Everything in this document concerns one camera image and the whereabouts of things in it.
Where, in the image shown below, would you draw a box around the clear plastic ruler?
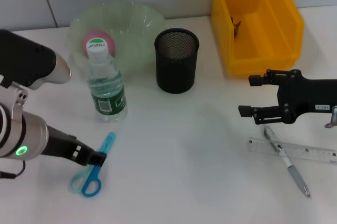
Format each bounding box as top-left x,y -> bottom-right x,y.
246,136 -> 337,164

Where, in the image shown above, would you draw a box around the translucent green plastic fruit plate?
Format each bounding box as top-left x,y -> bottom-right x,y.
65,1 -> 165,78

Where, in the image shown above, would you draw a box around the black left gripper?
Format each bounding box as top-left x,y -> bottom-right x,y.
41,125 -> 106,167

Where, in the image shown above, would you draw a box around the clear water bottle green label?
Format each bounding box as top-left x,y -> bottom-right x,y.
84,37 -> 128,124

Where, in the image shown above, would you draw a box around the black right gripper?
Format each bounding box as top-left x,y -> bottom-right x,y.
238,69 -> 337,126

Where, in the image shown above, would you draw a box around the pink peach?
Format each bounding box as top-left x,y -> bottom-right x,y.
82,30 -> 116,58

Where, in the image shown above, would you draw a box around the blue scissors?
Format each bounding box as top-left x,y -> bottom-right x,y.
69,131 -> 117,198

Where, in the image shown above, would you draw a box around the yellow plastic bin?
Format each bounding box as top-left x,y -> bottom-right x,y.
210,0 -> 305,75

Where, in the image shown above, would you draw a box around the black mesh pen holder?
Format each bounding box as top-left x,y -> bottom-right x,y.
154,28 -> 200,95

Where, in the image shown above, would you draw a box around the right wrist cable with plug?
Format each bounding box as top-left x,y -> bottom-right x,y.
325,105 -> 337,129

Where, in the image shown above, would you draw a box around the silver white pen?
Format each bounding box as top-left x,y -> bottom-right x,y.
263,125 -> 312,199

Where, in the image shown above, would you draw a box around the wrist cable with plug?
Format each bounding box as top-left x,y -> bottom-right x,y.
325,105 -> 337,129
0,159 -> 27,180

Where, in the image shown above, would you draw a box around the left wrist cable with plug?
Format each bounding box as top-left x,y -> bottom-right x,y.
0,159 -> 27,180

